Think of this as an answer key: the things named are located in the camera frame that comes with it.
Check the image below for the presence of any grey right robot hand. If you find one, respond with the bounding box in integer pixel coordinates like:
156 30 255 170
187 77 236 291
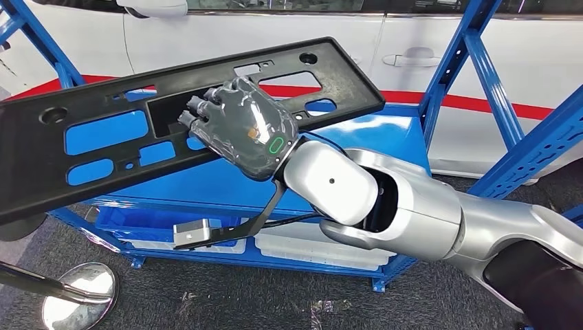
177 76 300 182

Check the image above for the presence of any black plastic plate part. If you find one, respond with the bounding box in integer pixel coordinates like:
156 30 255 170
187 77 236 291
0 36 387 226

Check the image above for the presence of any white car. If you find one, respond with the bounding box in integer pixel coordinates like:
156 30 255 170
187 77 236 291
0 0 583 181

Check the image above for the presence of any blue plastic bin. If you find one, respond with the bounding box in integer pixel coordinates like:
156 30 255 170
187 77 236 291
94 207 242 245

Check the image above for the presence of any grey carpet mat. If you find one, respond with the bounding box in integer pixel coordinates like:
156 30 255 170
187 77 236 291
0 159 583 330

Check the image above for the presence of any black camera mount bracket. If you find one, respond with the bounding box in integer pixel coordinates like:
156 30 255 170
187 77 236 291
173 179 288 252

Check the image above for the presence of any black camera cable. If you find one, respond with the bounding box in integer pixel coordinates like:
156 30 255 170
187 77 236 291
241 211 329 231

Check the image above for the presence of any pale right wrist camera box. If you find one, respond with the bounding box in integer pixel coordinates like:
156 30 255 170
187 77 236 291
172 218 223 249

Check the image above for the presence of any chrome stanchion post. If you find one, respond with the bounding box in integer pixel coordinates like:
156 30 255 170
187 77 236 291
0 261 120 330

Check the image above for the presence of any black stanchion post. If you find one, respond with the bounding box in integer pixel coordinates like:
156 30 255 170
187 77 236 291
0 211 47 242

